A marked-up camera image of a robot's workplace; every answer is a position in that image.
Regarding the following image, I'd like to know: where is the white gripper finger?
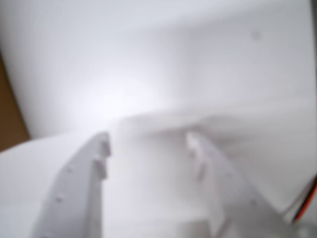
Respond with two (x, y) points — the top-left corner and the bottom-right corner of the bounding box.
(32, 131), (111, 238)
(185, 132), (278, 238)

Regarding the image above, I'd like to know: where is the brown cardboard box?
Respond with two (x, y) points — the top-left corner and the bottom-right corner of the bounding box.
(0, 52), (31, 152)

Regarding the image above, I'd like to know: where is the red white gripper servo wire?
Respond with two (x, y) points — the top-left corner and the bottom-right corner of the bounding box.
(282, 173), (317, 225)

